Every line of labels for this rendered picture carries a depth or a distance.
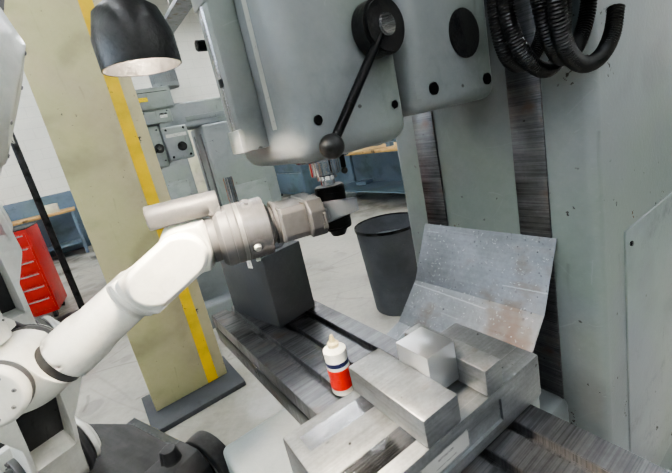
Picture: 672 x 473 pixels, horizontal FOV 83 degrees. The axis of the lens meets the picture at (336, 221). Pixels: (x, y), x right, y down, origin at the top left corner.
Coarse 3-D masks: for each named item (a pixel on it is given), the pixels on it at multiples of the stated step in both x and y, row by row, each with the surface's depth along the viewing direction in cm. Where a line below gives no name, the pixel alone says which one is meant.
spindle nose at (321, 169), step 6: (318, 162) 56; (324, 162) 56; (330, 162) 56; (336, 162) 57; (312, 168) 57; (318, 168) 56; (324, 168) 56; (330, 168) 56; (336, 168) 57; (312, 174) 57; (318, 174) 57; (324, 174) 56; (330, 174) 57
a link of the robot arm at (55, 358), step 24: (96, 312) 48; (120, 312) 49; (24, 336) 50; (48, 336) 48; (72, 336) 47; (96, 336) 48; (120, 336) 51; (24, 360) 46; (48, 360) 47; (72, 360) 47; (96, 360) 50; (48, 384) 47
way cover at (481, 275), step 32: (448, 256) 89; (480, 256) 82; (512, 256) 77; (544, 256) 72; (416, 288) 94; (448, 288) 88; (480, 288) 81; (512, 288) 76; (544, 288) 71; (416, 320) 90; (448, 320) 84; (480, 320) 78; (512, 320) 74
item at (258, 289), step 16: (272, 256) 90; (288, 256) 94; (224, 272) 105; (240, 272) 98; (256, 272) 92; (272, 272) 90; (288, 272) 94; (304, 272) 97; (240, 288) 101; (256, 288) 94; (272, 288) 90; (288, 288) 94; (304, 288) 98; (240, 304) 104; (256, 304) 97; (272, 304) 91; (288, 304) 94; (304, 304) 98; (272, 320) 94; (288, 320) 94
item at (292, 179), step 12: (192, 144) 821; (192, 168) 825; (276, 168) 862; (288, 168) 816; (300, 168) 774; (204, 180) 842; (288, 180) 833; (300, 180) 790; (312, 180) 791; (288, 192) 854; (300, 192) 806; (312, 192) 793
